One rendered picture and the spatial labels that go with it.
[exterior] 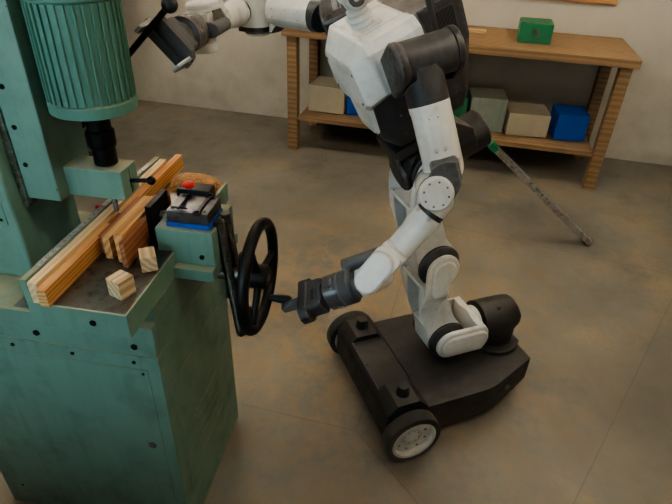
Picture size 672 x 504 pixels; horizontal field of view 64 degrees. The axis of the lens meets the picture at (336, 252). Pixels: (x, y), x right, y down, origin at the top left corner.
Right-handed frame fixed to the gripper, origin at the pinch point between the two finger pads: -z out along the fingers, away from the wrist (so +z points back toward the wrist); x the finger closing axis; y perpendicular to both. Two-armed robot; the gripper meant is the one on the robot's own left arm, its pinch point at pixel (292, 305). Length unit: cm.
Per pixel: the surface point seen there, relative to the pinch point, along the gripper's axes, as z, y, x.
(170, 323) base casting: -20.0, 20.9, -9.8
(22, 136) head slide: -26, 65, 15
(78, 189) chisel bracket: -26, 49, 13
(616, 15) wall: 143, -159, 266
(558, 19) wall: 110, -148, 274
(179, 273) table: -13.3, 27.1, -1.8
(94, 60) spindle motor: -1, 69, 17
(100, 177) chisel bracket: -19, 49, 13
